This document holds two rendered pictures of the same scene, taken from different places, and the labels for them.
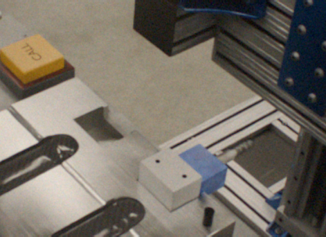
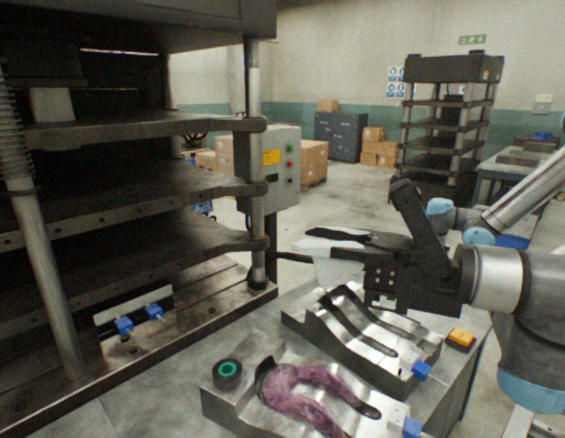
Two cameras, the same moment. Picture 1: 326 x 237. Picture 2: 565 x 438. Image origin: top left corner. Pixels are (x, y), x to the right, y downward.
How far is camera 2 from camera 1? 0.81 m
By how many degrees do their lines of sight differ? 73
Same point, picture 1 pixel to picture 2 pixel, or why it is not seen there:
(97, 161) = (408, 345)
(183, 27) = not seen: hidden behind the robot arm
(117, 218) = (389, 353)
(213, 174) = (418, 370)
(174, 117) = not seen: outside the picture
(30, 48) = (463, 334)
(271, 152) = not seen: outside the picture
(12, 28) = (480, 334)
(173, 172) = (408, 356)
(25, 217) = (378, 334)
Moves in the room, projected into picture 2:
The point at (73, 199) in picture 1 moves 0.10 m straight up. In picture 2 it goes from (390, 342) to (394, 316)
